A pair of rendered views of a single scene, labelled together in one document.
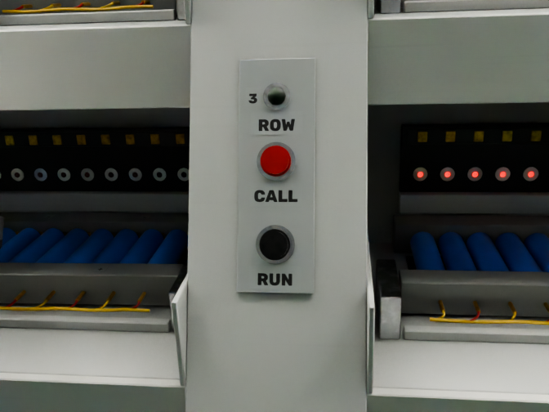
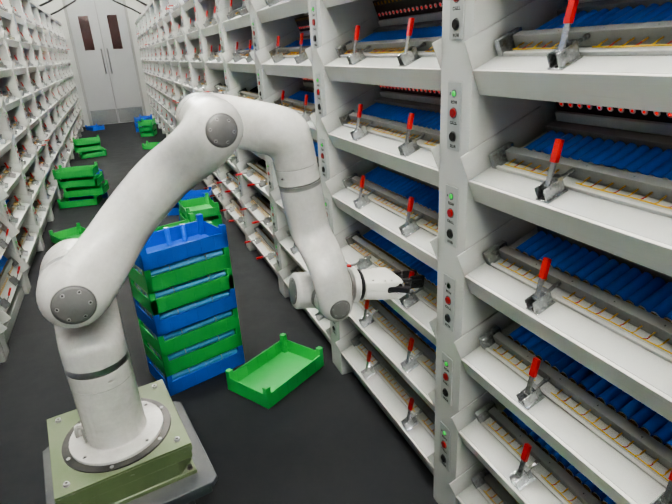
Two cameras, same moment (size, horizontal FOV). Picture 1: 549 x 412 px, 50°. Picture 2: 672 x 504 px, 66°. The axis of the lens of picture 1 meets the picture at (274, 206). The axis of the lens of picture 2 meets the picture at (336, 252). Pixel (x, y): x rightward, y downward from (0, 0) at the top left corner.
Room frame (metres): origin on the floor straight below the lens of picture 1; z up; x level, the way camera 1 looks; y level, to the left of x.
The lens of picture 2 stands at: (-0.35, -0.75, 1.11)
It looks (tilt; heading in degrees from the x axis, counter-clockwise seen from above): 22 degrees down; 62
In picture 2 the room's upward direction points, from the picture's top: 3 degrees counter-clockwise
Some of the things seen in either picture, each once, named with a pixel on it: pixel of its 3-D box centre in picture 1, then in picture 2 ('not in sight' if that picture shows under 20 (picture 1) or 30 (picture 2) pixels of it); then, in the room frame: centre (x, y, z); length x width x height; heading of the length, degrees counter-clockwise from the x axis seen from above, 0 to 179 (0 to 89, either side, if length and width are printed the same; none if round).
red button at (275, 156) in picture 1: (276, 161); not in sight; (0.31, 0.00, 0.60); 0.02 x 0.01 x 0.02; 83
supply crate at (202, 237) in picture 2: not in sight; (174, 240); (-0.05, 1.00, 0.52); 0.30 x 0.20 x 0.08; 10
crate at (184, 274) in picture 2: not in sight; (178, 261); (-0.05, 1.00, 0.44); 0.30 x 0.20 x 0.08; 10
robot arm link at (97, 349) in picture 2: not in sight; (82, 302); (-0.37, 0.30, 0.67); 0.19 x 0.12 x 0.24; 85
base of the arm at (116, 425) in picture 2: not in sight; (108, 398); (-0.37, 0.27, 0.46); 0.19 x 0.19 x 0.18
